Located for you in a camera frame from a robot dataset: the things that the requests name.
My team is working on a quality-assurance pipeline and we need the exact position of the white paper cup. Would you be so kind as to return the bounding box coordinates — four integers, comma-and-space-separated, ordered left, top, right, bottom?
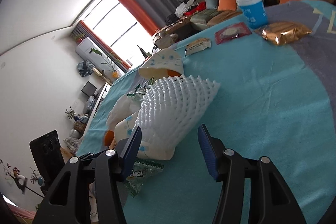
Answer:
138, 48, 184, 80
109, 111, 175, 160

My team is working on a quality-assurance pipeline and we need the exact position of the white tissue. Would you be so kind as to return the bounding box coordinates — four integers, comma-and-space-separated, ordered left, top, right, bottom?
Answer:
106, 94, 142, 131

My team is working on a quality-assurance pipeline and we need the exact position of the orange peel near cup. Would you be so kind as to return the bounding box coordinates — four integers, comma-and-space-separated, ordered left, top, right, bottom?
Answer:
104, 130, 116, 149

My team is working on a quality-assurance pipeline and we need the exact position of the green white candy wrapper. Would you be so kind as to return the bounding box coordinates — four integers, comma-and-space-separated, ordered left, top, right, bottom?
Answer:
124, 158, 164, 197

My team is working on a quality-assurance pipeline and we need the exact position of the small black monitor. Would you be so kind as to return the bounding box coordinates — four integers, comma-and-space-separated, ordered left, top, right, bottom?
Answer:
81, 81, 97, 97

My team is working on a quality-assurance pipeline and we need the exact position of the white tv cabinet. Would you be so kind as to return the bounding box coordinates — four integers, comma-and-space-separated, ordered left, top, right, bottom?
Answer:
82, 83, 111, 137

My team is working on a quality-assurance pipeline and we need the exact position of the teal grey tablecloth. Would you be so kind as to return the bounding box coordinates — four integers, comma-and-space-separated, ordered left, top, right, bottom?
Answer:
76, 0, 336, 224

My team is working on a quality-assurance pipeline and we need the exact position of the tall green potted plant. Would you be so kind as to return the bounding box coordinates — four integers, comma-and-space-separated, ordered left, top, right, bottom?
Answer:
89, 48, 122, 81

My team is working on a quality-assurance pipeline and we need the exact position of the clear green plastic wrapper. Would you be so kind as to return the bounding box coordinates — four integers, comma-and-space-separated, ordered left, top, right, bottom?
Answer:
127, 77, 155, 102

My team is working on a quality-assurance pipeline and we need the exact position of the white standing air conditioner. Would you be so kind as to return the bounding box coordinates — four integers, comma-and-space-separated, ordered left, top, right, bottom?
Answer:
75, 38, 103, 63

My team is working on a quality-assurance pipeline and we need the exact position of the grey orange curtain left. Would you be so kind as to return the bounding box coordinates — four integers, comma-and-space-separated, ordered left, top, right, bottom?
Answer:
71, 20, 131, 72

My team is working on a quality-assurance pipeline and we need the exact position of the white foam fruit net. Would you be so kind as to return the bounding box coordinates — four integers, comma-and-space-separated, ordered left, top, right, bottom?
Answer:
135, 75, 221, 149

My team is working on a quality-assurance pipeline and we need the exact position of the orange peel in far cup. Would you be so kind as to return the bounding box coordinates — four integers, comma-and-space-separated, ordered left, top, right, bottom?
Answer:
167, 69, 181, 77

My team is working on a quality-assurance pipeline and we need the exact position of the cluttered coffee table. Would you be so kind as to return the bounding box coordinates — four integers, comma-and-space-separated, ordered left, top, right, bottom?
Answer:
152, 28, 182, 50

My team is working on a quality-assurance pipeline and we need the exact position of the gold foil snack bag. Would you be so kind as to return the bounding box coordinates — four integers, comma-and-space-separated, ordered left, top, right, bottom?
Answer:
255, 21, 312, 46

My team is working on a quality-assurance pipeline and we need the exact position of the white brown snack wrapper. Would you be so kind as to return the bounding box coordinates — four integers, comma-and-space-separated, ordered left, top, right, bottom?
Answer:
185, 38, 211, 56

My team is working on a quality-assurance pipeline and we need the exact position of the red cookie wrapper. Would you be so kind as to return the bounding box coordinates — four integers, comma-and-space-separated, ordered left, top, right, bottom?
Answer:
215, 22, 252, 44

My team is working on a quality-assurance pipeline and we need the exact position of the blue cup white lid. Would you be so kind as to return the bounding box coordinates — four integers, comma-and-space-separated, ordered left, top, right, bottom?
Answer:
236, 0, 268, 29

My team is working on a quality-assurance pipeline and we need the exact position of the clothes pile on sofa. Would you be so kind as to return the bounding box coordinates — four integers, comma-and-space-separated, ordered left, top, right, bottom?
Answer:
165, 0, 206, 25

